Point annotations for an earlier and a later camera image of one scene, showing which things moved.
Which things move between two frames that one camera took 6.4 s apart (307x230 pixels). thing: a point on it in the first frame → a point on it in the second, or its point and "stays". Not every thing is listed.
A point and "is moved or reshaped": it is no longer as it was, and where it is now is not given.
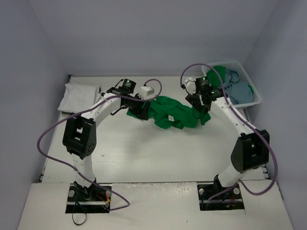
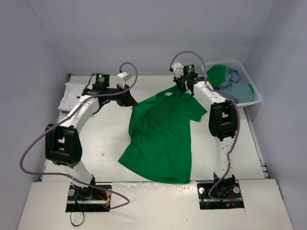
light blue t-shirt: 238,90 stays
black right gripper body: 195,103 → 183,86
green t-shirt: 170,113 is moved or reshaped
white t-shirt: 77,98 stays
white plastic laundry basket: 238,67 stays
